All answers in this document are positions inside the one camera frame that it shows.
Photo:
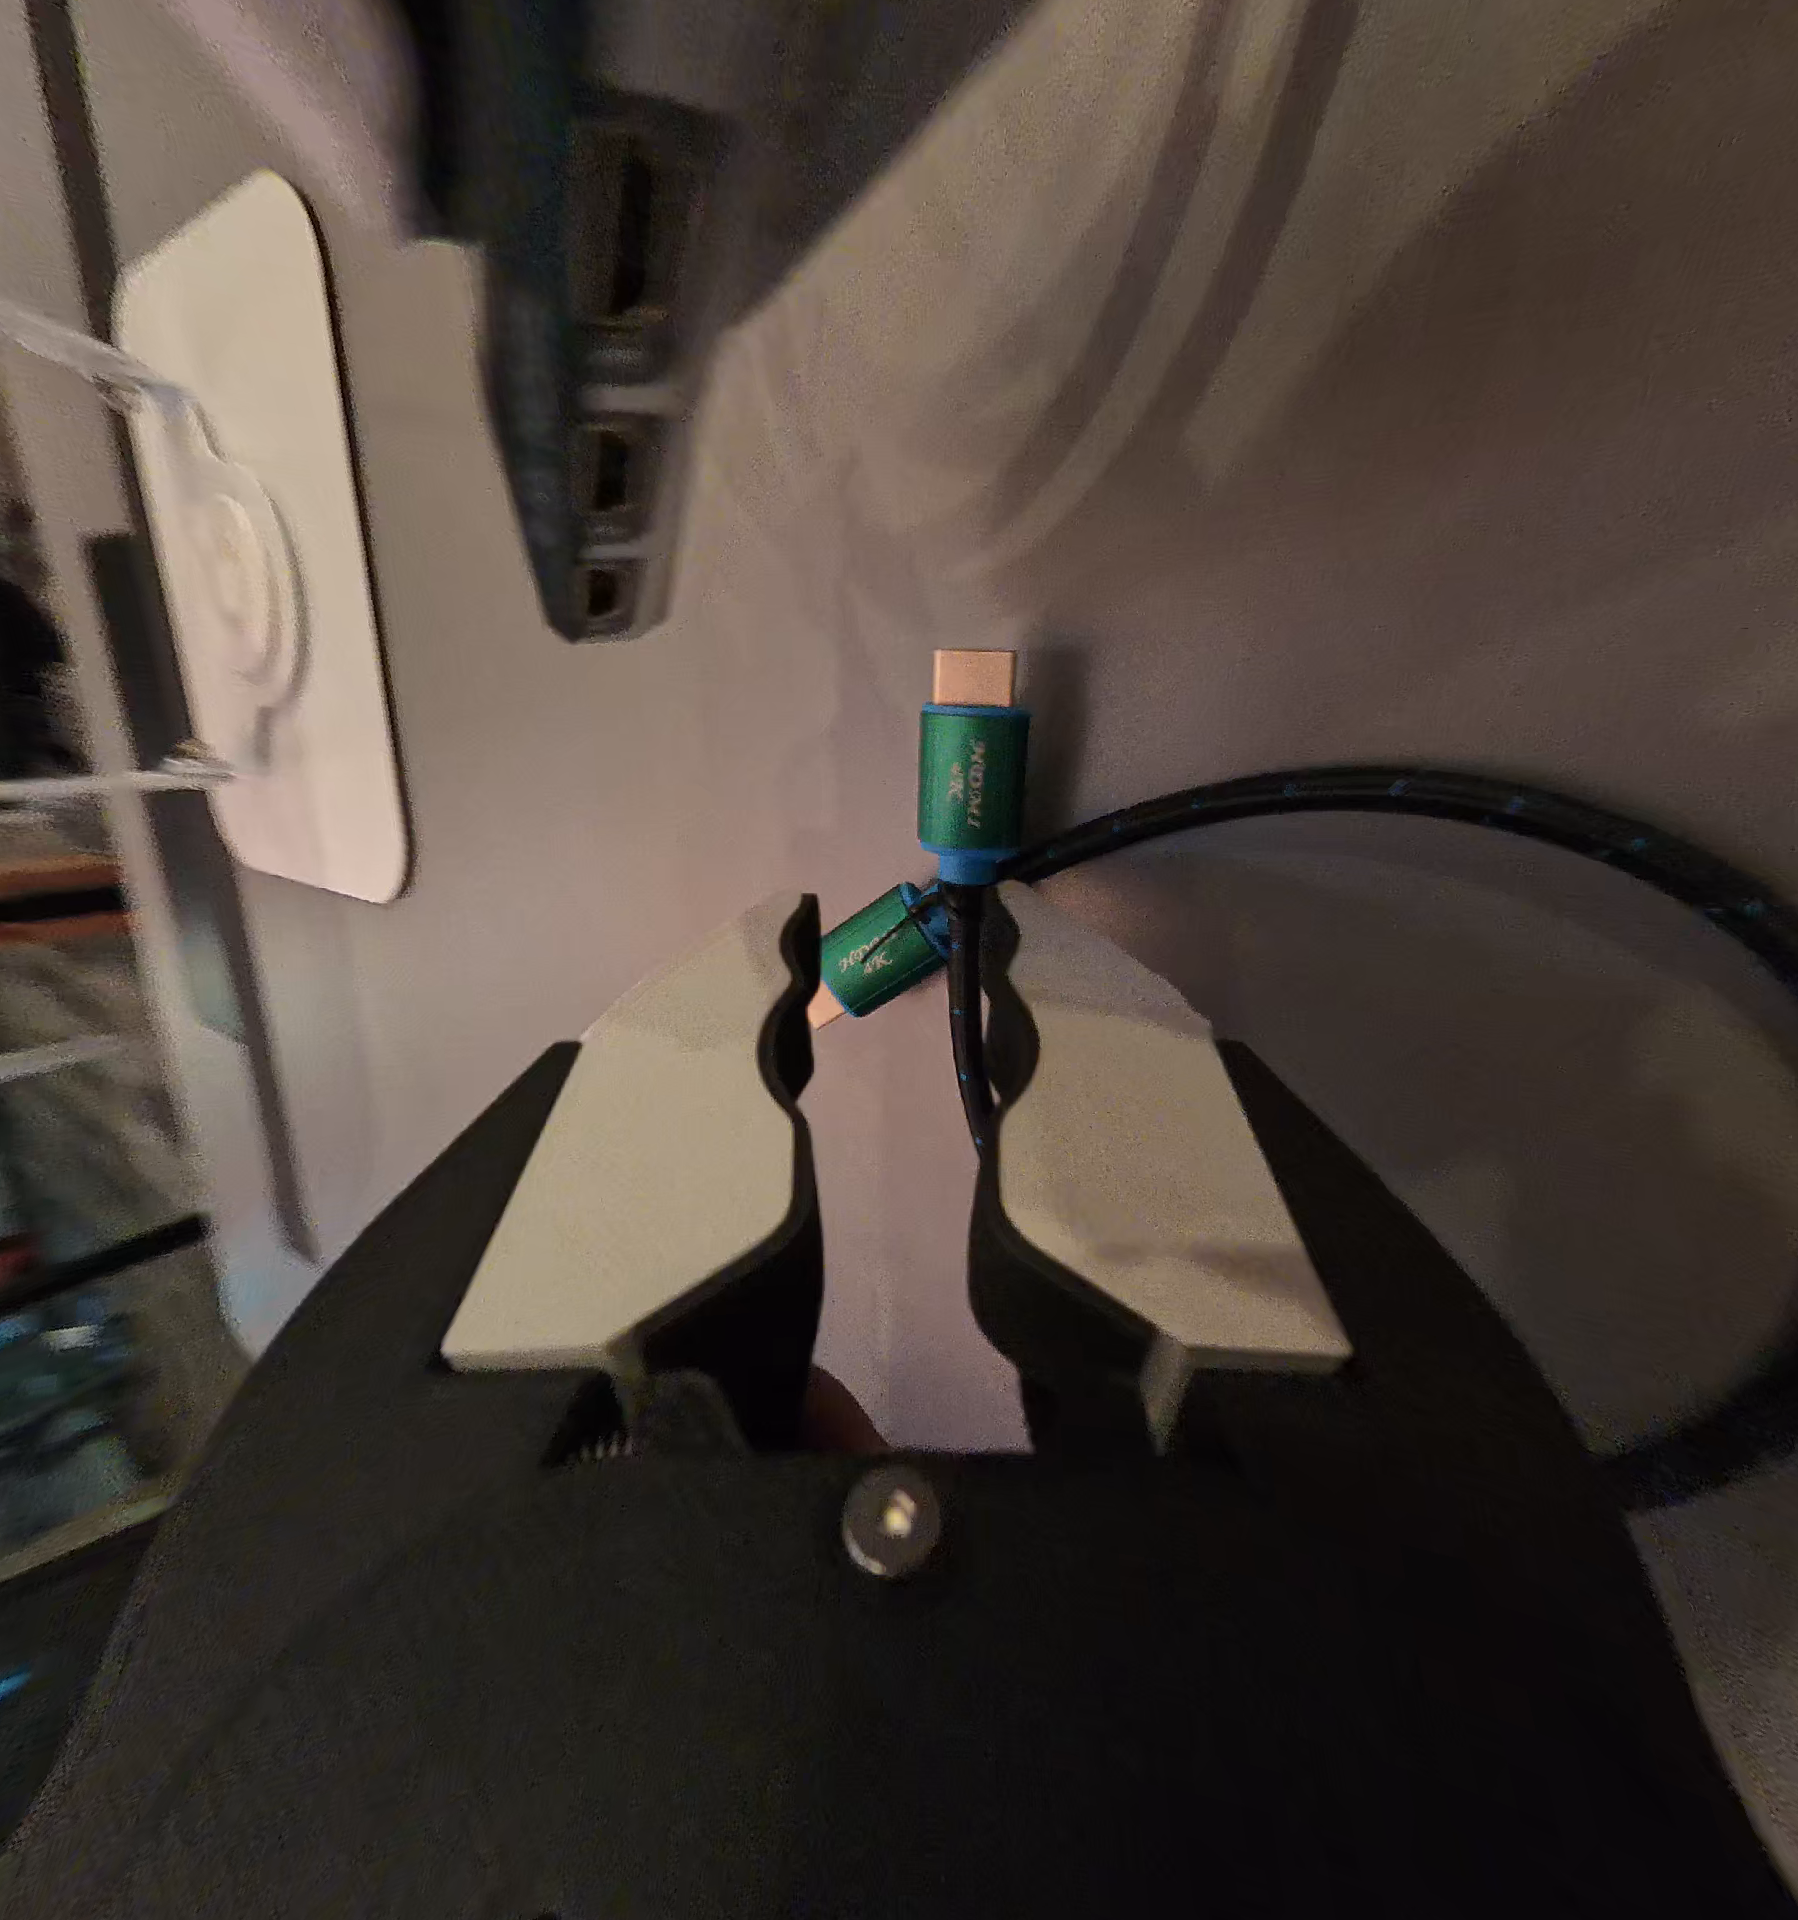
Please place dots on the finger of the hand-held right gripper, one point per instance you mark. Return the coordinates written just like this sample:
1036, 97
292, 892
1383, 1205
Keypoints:
823, 136
478, 121

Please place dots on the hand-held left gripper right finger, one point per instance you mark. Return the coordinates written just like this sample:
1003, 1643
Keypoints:
1154, 1200

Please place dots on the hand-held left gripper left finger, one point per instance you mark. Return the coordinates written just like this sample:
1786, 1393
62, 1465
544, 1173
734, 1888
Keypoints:
644, 1170

